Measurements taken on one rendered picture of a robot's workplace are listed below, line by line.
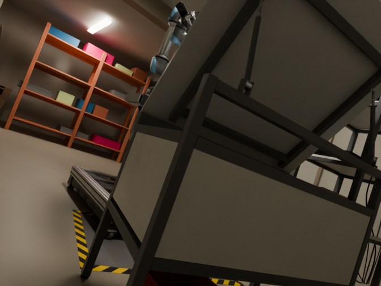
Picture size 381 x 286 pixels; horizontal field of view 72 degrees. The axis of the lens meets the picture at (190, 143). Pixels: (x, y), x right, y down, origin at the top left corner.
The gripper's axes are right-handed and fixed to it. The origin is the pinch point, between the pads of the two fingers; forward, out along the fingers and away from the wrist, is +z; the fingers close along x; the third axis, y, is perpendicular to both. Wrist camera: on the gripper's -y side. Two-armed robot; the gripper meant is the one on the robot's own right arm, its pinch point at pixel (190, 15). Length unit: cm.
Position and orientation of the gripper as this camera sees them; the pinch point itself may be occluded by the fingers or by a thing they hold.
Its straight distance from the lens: 163.9
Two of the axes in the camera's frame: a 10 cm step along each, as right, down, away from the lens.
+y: 5.2, 7.4, 4.2
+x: -8.3, 5.5, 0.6
